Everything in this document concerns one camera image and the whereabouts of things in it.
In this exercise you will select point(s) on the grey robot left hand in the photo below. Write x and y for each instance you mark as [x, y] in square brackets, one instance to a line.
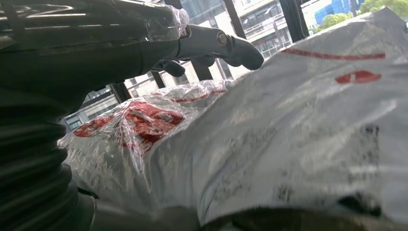
[95, 57]

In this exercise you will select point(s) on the long grey parcel red print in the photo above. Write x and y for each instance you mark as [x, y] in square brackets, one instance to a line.
[287, 127]

